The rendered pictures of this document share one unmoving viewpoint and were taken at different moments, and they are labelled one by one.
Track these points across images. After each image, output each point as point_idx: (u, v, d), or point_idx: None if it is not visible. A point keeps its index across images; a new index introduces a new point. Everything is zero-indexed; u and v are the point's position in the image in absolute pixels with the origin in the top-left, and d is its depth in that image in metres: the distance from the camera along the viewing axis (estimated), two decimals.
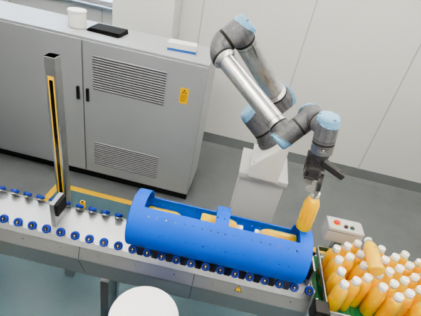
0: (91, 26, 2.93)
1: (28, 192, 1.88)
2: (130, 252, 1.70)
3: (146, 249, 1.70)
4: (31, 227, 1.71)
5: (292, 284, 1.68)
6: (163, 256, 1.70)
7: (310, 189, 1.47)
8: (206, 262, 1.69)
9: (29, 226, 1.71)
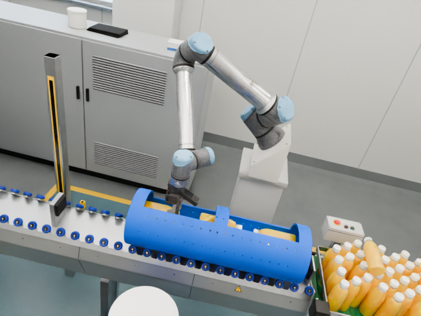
0: (91, 26, 2.93)
1: (28, 192, 1.88)
2: (131, 252, 1.70)
3: (146, 249, 1.70)
4: (31, 227, 1.71)
5: (291, 285, 1.68)
6: (163, 255, 1.70)
7: (171, 212, 1.70)
8: (205, 262, 1.69)
9: (29, 226, 1.71)
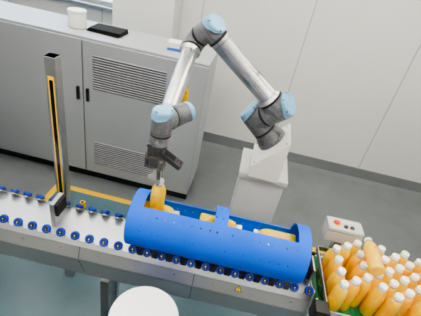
0: (91, 26, 2.93)
1: (28, 192, 1.88)
2: (131, 252, 1.70)
3: (146, 249, 1.70)
4: (31, 227, 1.71)
5: (291, 285, 1.68)
6: (163, 255, 1.70)
7: (151, 177, 1.54)
8: (205, 262, 1.69)
9: (29, 226, 1.71)
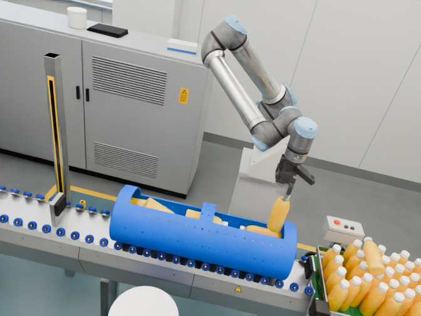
0: (91, 26, 2.93)
1: (28, 192, 1.88)
2: (133, 246, 1.70)
3: (147, 255, 1.70)
4: (31, 227, 1.71)
5: (291, 285, 1.68)
6: (160, 257, 1.70)
7: (280, 192, 1.48)
8: (205, 270, 1.69)
9: (29, 226, 1.71)
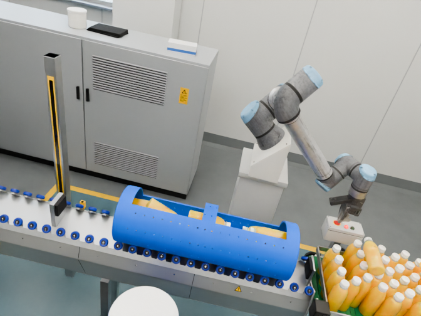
0: (91, 26, 2.93)
1: (28, 192, 1.88)
2: (135, 247, 1.70)
3: (146, 255, 1.70)
4: (31, 227, 1.71)
5: (291, 285, 1.68)
6: (159, 256, 1.70)
7: None
8: (203, 269, 1.69)
9: (29, 226, 1.71)
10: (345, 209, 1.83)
